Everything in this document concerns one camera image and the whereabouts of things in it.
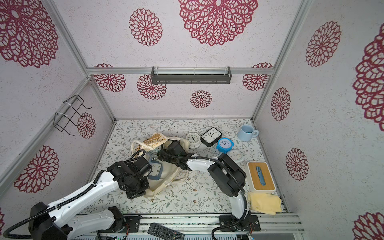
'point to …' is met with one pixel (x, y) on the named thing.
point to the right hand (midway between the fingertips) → (160, 153)
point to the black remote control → (164, 233)
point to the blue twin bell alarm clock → (225, 145)
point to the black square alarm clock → (211, 137)
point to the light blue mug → (245, 136)
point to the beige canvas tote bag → (171, 172)
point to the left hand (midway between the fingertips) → (146, 194)
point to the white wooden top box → (259, 178)
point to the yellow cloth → (267, 203)
